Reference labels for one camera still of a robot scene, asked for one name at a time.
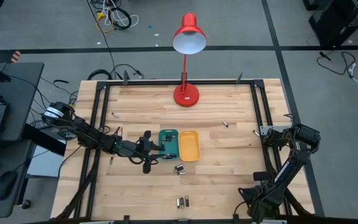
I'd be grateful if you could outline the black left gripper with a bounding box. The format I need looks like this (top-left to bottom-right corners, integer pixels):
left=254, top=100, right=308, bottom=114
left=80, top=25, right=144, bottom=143
left=137, top=129, right=168, bottom=175

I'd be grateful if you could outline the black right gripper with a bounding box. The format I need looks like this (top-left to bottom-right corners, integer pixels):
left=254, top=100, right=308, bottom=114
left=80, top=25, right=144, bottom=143
left=238, top=171, right=272, bottom=205

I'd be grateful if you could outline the teal plastic bin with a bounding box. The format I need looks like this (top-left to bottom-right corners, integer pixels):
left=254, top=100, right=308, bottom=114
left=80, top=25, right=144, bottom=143
left=158, top=129, right=180, bottom=161

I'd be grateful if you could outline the yellow plastic bin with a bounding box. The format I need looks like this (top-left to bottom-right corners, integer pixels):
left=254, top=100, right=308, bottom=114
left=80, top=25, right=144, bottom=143
left=178, top=129, right=202, bottom=162

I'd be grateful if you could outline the red desk lamp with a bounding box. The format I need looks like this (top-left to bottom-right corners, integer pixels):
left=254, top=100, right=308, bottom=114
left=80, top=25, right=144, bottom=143
left=172, top=12, right=208, bottom=108

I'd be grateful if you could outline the black desk leg bar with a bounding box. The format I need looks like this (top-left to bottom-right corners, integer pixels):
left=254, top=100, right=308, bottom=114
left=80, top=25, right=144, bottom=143
left=22, top=124, right=67, bottom=156

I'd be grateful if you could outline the black power strip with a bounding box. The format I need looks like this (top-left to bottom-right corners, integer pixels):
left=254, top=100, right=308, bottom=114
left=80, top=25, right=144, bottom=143
left=29, top=120, right=48, bottom=130

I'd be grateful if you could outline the black desk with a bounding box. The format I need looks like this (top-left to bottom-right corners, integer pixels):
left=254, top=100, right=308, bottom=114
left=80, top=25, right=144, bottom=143
left=0, top=61, right=45, bottom=218

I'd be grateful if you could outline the black computer mouse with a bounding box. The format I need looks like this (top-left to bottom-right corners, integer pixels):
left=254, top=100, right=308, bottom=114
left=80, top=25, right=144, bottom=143
left=0, top=170, right=19, bottom=202

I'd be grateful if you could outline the black computer tower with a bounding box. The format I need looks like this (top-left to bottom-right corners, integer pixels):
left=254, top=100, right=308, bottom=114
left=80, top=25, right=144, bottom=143
left=303, top=0, right=358, bottom=48

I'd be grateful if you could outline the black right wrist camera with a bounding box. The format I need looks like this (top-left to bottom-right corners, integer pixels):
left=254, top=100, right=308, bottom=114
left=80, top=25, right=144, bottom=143
left=239, top=202, right=279, bottom=223

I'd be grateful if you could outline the black aluminium table frame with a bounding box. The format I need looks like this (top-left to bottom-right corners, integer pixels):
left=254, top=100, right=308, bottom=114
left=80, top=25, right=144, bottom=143
left=54, top=79, right=315, bottom=224

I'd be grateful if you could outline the thin black cable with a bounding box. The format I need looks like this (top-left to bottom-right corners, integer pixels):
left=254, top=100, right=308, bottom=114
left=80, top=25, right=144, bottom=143
left=110, top=63, right=145, bottom=80

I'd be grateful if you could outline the thick black cable loop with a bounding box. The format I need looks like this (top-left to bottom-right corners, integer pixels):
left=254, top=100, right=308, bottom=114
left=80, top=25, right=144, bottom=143
left=87, top=68, right=114, bottom=81

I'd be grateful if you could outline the long black floor cable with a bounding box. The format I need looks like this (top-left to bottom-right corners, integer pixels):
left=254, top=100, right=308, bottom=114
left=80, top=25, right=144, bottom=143
left=86, top=0, right=117, bottom=80

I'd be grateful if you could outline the black cable coil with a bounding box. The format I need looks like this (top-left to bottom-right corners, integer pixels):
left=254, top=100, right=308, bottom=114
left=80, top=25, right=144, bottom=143
left=110, top=6, right=133, bottom=31

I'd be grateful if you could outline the yellow cable with plug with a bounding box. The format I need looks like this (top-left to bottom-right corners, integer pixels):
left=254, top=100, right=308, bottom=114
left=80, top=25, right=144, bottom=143
left=95, top=11, right=114, bottom=34

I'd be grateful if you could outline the black cable with plug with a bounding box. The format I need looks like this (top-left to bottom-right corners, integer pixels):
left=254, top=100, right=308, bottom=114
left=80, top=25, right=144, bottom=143
left=317, top=51, right=357, bottom=77

